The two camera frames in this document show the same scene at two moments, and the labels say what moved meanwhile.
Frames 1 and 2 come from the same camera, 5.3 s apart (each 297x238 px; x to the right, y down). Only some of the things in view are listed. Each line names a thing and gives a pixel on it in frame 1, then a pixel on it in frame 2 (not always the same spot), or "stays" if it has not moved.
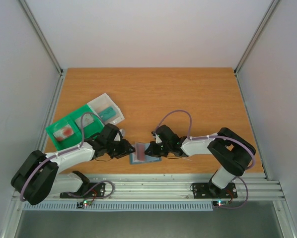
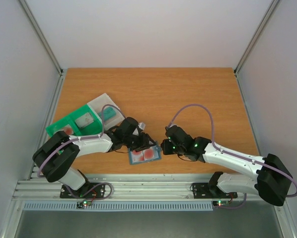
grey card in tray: x=87 y=119 stays
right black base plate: x=208 y=190 stays
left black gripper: x=125 y=150 to x=144 y=142
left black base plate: x=92 y=190 stays
